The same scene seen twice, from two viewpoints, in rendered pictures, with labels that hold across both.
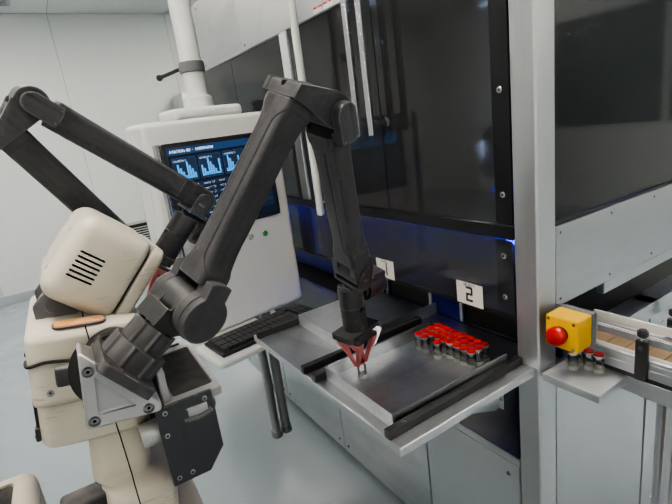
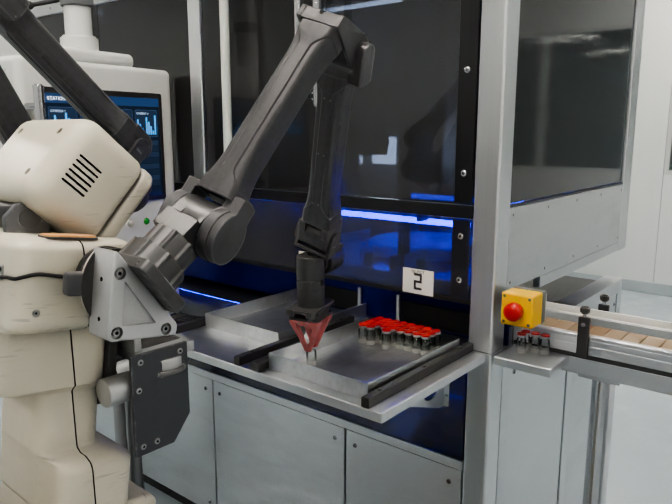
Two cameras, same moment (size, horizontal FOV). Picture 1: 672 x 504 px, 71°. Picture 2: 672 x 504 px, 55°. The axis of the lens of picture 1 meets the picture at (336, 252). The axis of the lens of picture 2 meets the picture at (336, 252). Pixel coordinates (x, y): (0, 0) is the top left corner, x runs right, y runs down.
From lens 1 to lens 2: 0.45 m
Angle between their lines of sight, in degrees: 20
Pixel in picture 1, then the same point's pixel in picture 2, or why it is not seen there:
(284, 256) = not seen: hidden behind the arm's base
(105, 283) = (97, 198)
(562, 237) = (514, 220)
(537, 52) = (507, 38)
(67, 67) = not seen: outside the picture
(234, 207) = (269, 124)
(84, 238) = (85, 141)
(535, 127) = (502, 107)
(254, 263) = not seen: hidden behind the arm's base
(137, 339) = (167, 247)
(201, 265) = (231, 180)
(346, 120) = (366, 61)
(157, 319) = (187, 229)
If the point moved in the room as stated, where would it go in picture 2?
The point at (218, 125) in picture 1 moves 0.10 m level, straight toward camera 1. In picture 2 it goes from (107, 76) to (116, 73)
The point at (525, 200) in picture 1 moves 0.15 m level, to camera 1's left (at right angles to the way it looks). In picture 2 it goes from (487, 178) to (424, 180)
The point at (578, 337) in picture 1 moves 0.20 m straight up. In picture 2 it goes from (533, 312) to (539, 217)
